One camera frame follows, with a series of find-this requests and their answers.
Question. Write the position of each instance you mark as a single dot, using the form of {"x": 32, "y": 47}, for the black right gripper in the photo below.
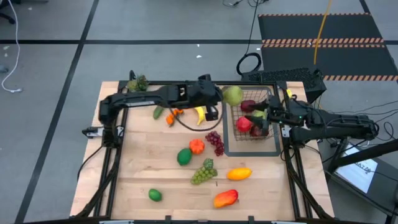
{"x": 283, "y": 112}

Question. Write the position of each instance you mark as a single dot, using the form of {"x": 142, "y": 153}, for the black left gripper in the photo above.
{"x": 202, "y": 93}

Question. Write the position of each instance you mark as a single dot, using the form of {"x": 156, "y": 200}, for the small light green pear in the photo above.
{"x": 258, "y": 114}

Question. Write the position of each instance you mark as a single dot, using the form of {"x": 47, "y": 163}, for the dark red apple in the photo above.
{"x": 247, "y": 105}

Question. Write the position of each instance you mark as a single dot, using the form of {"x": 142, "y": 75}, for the yellow banana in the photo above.
{"x": 200, "y": 113}

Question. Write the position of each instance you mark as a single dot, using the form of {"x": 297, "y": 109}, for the bright red apple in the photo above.
{"x": 243, "y": 124}

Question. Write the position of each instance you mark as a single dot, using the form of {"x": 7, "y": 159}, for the large green pear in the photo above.
{"x": 232, "y": 95}

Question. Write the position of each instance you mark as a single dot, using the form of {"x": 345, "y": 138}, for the green cucumber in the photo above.
{"x": 158, "y": 112}

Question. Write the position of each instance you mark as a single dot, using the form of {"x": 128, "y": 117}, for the small orange pumpkin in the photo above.
{"x": 197, "y": 147}

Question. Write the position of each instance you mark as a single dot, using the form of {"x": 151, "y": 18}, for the yellow mango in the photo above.
{"x": 238, "y": 174}

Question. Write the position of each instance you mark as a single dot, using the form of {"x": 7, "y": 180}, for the dark green round melon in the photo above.
{"x": 184, "y": 157}

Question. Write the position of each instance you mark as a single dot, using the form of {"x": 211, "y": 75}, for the green grape bunch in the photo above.
{"x": 203, "y": 174}

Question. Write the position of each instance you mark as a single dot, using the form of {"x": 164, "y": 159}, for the red orange mango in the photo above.
{"x": 226, "y": 199}

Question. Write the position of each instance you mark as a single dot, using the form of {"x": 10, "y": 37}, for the small bright green lime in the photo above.
{"x": 155, "y": 195}

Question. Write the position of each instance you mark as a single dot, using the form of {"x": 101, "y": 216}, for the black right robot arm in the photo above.
{"x": 335, "y": 123}

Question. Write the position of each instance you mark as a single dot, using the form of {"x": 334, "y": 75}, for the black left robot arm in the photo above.
{"x": 140, "y": 99}

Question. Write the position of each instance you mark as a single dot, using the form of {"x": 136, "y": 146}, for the orange tangerine cluster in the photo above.
{"x": 170, "y": 119}

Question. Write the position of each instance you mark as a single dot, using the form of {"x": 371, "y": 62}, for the black perforated computer case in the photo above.
{"x": 286, "y": 74}

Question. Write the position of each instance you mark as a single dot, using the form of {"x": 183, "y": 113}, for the purple grape bunch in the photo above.
{"x": 215, "y": 141}

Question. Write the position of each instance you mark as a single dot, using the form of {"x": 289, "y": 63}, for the spiky green potted plant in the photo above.
{"x": 141, "y": 82}

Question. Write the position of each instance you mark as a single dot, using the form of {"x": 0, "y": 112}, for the black hazard-striped floor mat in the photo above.
{"x": 311, "y": 28}

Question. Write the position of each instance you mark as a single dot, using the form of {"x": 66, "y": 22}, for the black chair base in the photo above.
{"x": 7, "y": 17}

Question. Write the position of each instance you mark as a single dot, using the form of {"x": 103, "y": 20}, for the black aluminium table frame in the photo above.
{"x": 248, "y": 83}

